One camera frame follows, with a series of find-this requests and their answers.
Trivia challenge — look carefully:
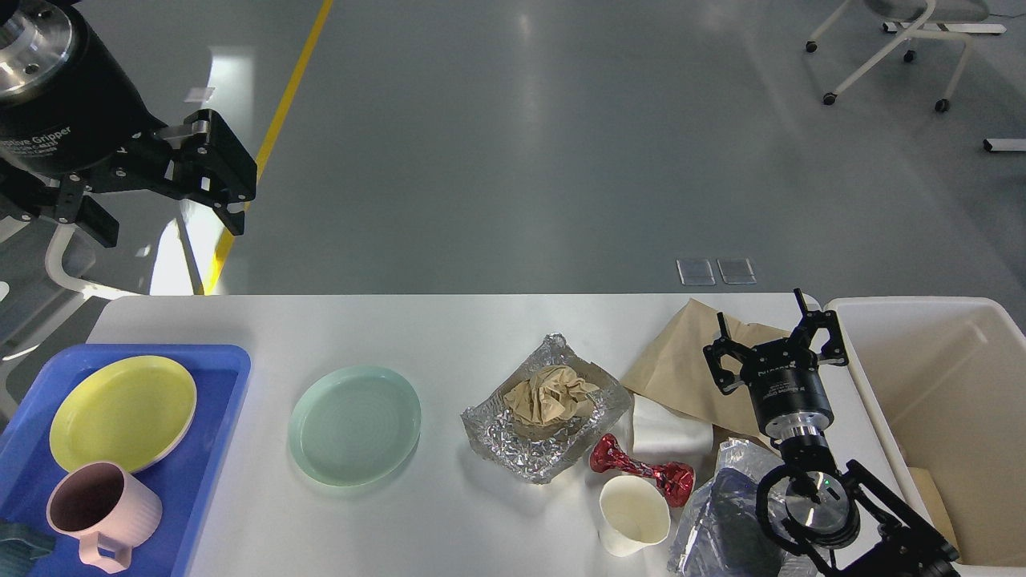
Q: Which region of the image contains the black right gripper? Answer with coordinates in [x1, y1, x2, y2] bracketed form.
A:
[703, 289, 849, 438]

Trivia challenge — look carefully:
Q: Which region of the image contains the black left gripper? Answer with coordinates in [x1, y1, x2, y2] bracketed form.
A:
[1, 1, 257, 248]

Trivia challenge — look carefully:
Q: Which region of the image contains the pink mug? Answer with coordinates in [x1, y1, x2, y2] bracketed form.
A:
[46, 461, 164, 574]

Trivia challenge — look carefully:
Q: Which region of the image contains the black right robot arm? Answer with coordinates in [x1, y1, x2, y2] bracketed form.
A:
[703, 289, 959, 576]

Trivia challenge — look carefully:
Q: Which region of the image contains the brown paper bag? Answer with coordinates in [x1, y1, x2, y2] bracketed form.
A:
[620, 298, 767, 441]

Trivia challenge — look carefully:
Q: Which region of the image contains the white napkin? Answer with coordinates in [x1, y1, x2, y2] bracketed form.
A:
[632, 397, 713, 459]

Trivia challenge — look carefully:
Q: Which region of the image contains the beige waste bin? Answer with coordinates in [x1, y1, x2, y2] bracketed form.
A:
[828, 297, 1025, 576]

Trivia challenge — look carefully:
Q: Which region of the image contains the red foil wrapper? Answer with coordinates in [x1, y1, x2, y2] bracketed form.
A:
[588, 434, 695, 508]

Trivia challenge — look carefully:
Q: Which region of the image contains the white paper cup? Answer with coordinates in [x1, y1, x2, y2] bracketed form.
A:
[598, 475, 671, 556]

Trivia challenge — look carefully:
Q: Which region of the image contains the yellow plate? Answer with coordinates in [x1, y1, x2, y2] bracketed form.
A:
[49, 355, 197, 474]

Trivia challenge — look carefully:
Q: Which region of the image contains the white bar on floor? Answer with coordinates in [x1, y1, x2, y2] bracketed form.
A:
[983, 138, 1026, 154]

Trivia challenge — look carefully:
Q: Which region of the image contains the crumpled aluminium foil tray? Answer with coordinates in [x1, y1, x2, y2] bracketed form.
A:
[461, 333, 633, 483]

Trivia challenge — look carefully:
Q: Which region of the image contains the blue plastic tray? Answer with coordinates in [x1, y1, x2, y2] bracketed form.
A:
[1, 344, 252, 576]

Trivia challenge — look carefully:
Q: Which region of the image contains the light green plate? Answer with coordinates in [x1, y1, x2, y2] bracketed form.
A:
[287, 366, 422, 488]

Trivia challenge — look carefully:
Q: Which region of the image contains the white office chair right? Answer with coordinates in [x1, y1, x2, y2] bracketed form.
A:
[818, 1, 1008, 115]

